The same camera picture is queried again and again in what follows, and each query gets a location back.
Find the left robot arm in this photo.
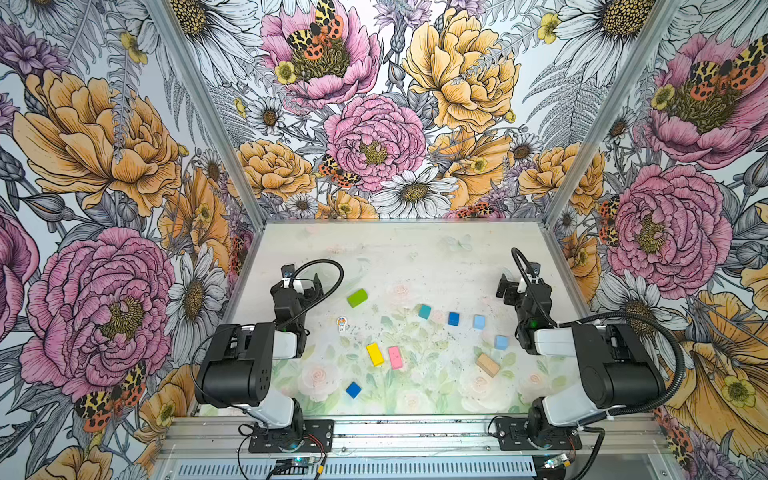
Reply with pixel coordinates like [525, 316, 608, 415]
[195, 265, 324, 431]

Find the left aluminium corner post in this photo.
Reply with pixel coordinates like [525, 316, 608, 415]
[147, 1, 265, 234]

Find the green rectangular wood block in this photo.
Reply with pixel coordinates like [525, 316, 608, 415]
[347, 289, 369, 308]

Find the natural wood rectangular block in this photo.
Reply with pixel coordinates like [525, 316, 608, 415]
[475, 353, 501, 378]

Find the pink rectangular wood block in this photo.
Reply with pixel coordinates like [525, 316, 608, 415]
[388, 346, 404, 370]

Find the light blue wood cube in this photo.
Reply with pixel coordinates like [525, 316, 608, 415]
[473, 315, 486, 330]
[494, 335, 509, 351]

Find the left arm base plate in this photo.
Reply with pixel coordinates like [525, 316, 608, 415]
[248, 419, 335, 455]

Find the teal wood cube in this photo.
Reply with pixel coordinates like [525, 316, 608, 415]
[418, 304, 432, 320]

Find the right aluminium corner post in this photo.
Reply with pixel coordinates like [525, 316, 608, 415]
[542, 0, 680, 230]

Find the yellow rectangular wood block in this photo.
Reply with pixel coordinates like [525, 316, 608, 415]
[366, 343, 384, 367]

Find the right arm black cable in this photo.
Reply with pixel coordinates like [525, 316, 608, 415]
[510, 246, 686, 480]

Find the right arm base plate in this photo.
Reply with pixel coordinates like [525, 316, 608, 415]
[487, 415, 582, 451]

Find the white vented cable duct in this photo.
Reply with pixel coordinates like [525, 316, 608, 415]
[162, 456, 536, 479]

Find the aluminium corner post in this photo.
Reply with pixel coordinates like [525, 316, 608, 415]
[542, 0, 680, 230]
[147, 1, 265, 234]

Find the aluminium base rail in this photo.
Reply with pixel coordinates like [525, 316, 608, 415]
[158, 414, 669, 460]

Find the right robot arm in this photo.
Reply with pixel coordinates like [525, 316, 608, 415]
[496, 275, 666, 448]

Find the blue wood cube near rail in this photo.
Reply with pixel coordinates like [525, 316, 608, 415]
[345, 382, 362, 399]

